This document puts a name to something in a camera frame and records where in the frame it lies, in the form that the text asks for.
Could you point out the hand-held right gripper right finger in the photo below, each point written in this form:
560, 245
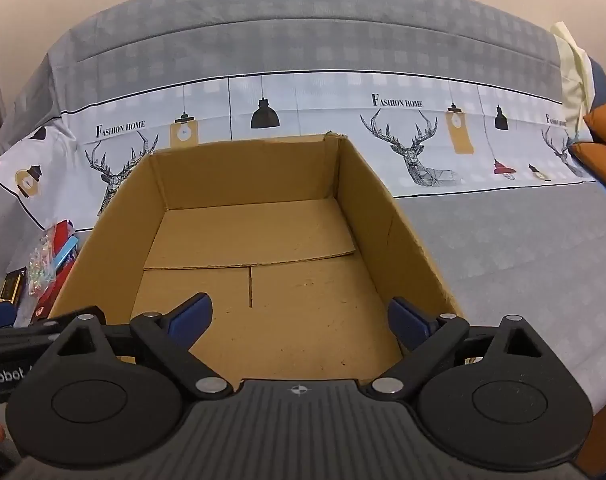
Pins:
408, 322

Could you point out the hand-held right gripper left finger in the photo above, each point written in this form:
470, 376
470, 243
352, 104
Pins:
193, 317

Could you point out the cardboard box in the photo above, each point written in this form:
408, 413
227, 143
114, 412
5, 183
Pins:
283, 285

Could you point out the clear plastic candy bag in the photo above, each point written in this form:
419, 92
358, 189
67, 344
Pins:
40, 265

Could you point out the black and gold snack packet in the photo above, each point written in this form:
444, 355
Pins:
12, 285

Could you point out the red snack packet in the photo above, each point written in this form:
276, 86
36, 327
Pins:
58, 282

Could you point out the light blue snack packet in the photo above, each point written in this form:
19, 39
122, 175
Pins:
65, 255

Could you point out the cream cloth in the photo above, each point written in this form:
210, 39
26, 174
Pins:
575, 75

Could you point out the blue sofa cover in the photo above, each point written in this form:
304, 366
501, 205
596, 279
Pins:
602, 85

